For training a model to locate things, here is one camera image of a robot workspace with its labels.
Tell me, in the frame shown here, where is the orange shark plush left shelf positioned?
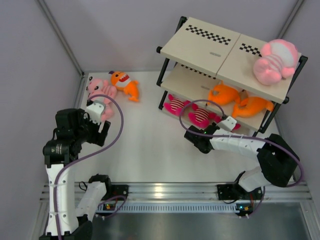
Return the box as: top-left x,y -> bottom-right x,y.
207,80 -> 242,106

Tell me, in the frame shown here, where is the three-tier beige shelf rack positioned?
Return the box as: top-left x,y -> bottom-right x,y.
156,17 -> 308,133

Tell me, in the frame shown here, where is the white head glasses magenta plush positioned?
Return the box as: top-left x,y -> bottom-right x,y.
163,94 -> 190,117

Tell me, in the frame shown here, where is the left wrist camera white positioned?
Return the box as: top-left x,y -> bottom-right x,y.
85,101 -> 106,125

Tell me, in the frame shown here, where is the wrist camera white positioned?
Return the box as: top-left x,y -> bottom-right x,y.
85,101 -> 106,125
216,115 -> 238,132

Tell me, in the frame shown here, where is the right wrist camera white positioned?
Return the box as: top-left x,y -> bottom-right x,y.
216,115 -> 238,132

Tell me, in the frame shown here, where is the slotted cable duct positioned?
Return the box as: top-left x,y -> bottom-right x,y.
95,202 -> 252,215

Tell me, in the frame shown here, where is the orange shark plush shelf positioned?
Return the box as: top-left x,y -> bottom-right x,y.
231,96 -> 274,118
207,80 -> 242,106

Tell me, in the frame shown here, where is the orange shark plush right shelf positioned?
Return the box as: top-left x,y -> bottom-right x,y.
231,96 -> 274,118

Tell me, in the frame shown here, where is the light pink plush on shelf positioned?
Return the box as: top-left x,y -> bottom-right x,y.
253,39 -> 299,86

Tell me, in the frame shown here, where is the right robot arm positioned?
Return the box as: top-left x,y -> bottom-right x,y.
184,123 -> 300,199

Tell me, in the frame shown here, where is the magenta striped plush on shelf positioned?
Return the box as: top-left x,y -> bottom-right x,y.
214,117 -> 242,133

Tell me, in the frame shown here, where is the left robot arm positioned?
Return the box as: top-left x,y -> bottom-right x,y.
40,108 -> 113,240

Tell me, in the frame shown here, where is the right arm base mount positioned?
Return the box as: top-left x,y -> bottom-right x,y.
217,184 -> 250,201

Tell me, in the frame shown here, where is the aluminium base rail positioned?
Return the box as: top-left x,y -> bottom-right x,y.
39,181 -> 313,203

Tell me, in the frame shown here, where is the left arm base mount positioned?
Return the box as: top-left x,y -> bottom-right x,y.
102,184 -> 129,201

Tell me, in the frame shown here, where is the orange shark plush on table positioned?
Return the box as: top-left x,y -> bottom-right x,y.
108,70 -> 140,102

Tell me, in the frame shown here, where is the light pink striped plush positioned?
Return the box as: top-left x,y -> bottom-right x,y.
86,76 -> 118,123

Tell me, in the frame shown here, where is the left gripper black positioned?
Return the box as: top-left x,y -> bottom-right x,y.
73,108 -> 110,147

